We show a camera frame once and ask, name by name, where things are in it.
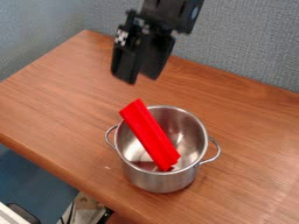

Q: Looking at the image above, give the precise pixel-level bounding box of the table leg bracket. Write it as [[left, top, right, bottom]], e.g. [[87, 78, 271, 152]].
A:
[[58, 192, 114, 224]]

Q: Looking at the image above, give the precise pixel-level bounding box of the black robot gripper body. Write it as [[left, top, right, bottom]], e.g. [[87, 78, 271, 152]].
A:
[[115, 0, 206, 47]]

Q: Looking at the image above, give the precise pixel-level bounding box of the red plastic block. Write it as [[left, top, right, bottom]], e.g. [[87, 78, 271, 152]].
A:
[[119, 99, 182, 172]]

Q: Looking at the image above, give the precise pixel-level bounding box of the black object on floor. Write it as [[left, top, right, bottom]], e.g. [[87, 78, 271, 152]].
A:
[[7, 203, 42, 224]]

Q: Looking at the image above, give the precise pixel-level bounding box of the white object at corner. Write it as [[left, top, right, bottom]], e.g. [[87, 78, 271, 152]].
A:
[[0, 202, 27, 224]]

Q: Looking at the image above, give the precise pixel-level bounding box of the stainless steel pot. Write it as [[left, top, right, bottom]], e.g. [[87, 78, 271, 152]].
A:
[[106, 105, 217, 193]]

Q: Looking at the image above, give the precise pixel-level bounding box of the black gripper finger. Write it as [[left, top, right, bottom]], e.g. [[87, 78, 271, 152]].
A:
[[111, 26, 150, 84], [140, 34, 175, 80]]

